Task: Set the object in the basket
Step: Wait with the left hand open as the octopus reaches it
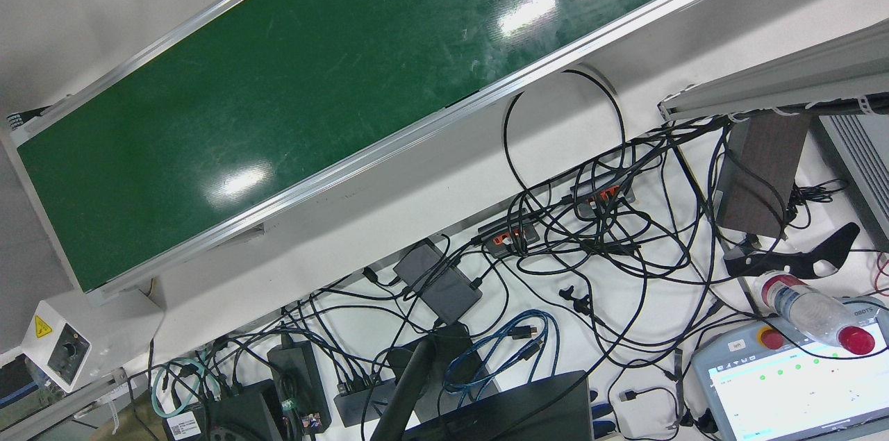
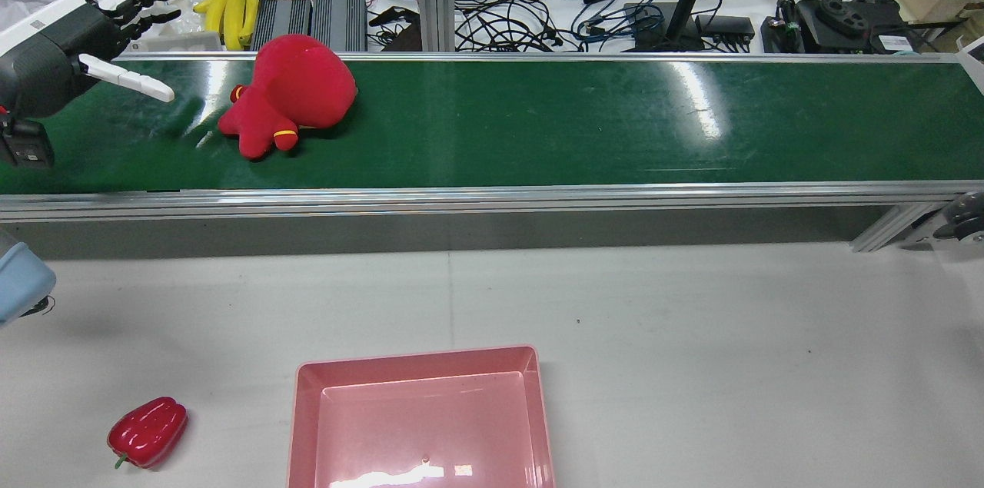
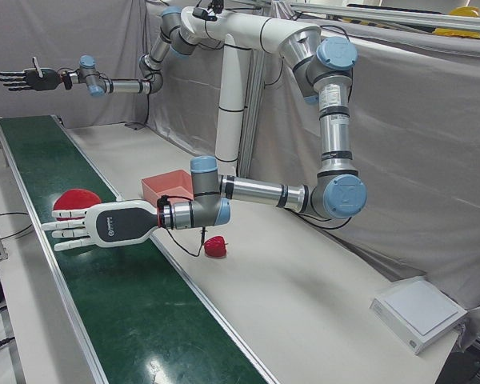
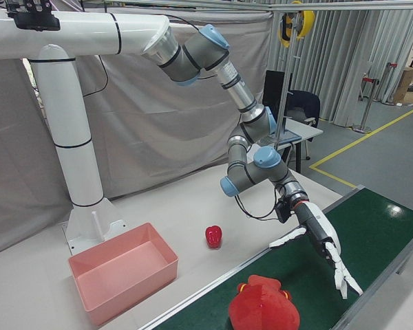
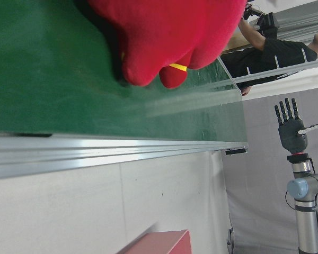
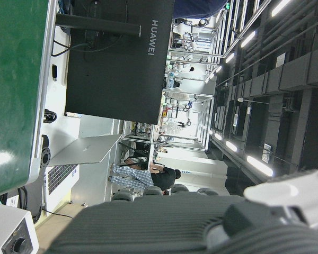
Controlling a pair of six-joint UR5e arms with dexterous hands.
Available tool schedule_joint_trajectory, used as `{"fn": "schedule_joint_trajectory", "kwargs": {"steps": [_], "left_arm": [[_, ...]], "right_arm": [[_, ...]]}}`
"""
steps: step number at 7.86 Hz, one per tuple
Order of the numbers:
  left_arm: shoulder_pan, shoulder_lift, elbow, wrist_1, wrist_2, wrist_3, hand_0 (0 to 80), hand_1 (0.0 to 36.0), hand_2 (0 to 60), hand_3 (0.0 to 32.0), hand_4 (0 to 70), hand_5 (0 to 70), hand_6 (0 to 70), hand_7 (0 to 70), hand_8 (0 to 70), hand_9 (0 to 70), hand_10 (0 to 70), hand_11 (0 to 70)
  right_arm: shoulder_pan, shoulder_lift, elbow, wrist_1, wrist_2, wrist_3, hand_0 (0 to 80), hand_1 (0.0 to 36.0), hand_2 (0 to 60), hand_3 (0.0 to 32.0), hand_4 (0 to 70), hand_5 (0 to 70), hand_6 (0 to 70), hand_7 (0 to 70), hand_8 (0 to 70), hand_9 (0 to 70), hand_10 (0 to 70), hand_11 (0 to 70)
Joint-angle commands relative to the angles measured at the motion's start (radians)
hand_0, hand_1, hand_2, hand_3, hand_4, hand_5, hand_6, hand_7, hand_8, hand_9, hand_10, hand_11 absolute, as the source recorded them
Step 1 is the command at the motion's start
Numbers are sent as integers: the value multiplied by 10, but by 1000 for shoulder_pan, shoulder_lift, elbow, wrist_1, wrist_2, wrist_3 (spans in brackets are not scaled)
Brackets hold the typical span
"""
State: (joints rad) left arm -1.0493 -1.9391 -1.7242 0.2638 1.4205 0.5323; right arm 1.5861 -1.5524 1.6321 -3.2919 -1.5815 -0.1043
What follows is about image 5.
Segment right dark grey robot hand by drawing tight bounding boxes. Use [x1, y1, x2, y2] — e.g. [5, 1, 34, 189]
[274, 97, 318, 154]

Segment red plush toy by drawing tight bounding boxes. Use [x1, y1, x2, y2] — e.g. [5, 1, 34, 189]
[87, 0, 249, 89]

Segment pink plastic basket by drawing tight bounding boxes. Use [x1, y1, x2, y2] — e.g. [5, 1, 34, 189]
[116, 229, 192, 254]

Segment grey backdrop cloth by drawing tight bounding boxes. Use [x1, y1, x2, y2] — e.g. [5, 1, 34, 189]
[210, 87, 318, 254]

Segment person in black shirt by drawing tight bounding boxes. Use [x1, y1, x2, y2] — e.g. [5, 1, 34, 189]
[219, 5, 318, 96]

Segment wooden boxes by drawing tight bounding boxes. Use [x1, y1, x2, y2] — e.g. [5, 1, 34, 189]
[222, 31, 255, 53]

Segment green conveyor belt machine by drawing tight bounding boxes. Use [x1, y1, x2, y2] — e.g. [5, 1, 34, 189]
[0, 0, 249, 182]

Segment black sensor bracket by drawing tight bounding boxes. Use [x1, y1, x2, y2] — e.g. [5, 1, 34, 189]
[225, 148, 249, 156]

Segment aluminium frame cage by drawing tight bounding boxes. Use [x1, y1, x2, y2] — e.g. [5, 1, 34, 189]
[232, 57, 318, 85]

